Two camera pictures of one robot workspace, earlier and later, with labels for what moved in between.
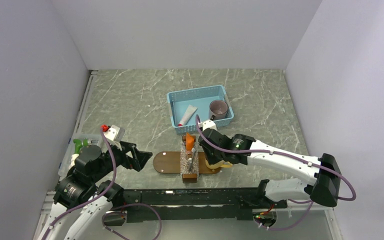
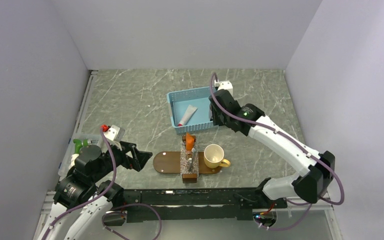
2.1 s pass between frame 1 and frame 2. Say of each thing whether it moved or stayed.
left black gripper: stayed
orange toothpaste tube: stayed
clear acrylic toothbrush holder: stayed
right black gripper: moved
